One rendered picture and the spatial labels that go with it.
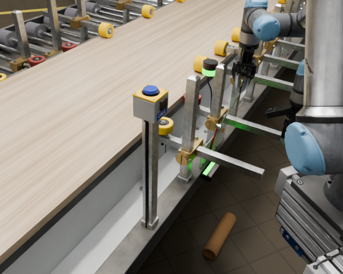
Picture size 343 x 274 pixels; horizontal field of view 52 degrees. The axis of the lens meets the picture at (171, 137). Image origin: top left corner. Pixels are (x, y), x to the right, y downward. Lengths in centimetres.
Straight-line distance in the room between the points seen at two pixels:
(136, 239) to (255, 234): 112
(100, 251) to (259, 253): 109
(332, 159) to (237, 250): 138
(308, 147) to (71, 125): 90
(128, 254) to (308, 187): 59
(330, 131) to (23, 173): 89
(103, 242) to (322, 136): 85
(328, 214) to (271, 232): 132
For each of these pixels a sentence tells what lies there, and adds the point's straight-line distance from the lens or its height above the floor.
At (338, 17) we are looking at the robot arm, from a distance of 81.
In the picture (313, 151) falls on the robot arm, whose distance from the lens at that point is 77.
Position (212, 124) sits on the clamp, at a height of 85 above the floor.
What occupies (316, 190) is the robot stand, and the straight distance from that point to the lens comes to 98.
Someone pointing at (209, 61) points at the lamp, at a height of 110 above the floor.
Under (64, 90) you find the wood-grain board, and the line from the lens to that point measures 162.
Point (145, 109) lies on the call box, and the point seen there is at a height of 119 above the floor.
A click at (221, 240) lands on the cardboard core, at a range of 204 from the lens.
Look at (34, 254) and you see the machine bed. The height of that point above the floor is 76.
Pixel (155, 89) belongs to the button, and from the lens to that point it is 91.
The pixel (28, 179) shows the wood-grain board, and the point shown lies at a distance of 118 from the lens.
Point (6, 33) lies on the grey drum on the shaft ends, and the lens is 248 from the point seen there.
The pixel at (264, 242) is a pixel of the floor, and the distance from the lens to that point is 218.
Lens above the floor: 167
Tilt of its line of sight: 36 degrees down
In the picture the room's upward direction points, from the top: 3 degrees clockwise
